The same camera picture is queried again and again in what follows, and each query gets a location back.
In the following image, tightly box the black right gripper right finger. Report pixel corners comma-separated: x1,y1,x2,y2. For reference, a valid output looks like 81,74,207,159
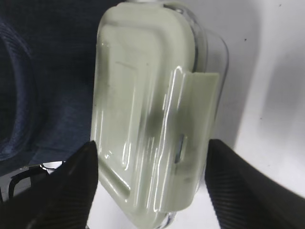
204,139,305,229

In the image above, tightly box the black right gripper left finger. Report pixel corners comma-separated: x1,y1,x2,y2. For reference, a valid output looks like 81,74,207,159
0,141,98,229

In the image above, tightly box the green lid glass container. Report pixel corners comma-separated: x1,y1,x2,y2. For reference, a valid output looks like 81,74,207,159
91,1,229,229

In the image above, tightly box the dark blue lunch bag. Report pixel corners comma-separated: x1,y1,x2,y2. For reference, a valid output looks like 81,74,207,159
0,0,118,167

